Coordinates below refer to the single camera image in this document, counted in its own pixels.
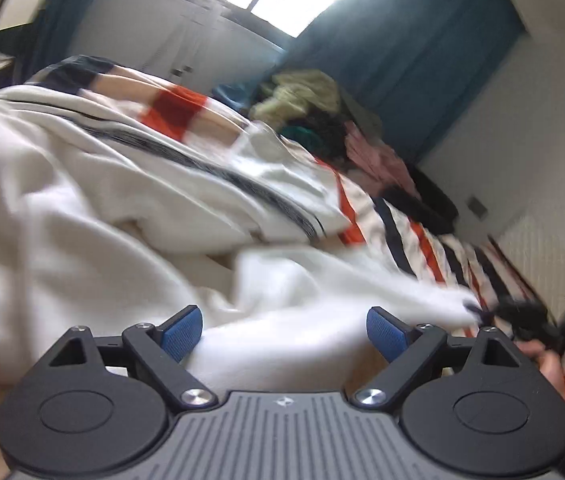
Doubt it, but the orange black striped blanket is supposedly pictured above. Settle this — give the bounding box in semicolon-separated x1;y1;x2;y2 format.
22;55;565;403

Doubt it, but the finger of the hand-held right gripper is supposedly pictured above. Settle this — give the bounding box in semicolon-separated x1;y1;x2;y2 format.
462;299;497;325

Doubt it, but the white garment with black stripe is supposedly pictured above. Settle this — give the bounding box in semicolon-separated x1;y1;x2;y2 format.
0;85;479;397

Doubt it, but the white cabinet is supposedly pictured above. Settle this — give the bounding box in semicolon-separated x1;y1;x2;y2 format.
68;0;289;103

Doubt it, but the pink garment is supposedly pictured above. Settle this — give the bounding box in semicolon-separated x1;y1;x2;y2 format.
343;121;420;198

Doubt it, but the olive green garment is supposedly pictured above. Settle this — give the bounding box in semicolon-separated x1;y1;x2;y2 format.
251;70;383;133

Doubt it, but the teal garment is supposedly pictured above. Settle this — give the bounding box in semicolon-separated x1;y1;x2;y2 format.
280;124;325;145

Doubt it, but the person's right hand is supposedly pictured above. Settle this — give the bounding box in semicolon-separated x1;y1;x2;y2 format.
518;339;565;413

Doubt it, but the wall socket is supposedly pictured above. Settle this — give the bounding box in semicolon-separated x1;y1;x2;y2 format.
466;196;489;221

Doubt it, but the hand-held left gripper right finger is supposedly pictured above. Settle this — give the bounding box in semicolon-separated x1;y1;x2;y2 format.
353;306;541;407

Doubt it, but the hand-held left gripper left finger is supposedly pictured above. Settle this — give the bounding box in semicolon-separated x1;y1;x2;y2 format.
48;305;217;409

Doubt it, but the blue curtain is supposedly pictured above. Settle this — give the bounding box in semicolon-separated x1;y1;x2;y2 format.
21;0;96;78
282;0;524;173

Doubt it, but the white quilted headboard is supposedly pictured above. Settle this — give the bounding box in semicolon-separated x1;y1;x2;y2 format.
498;212;565;391

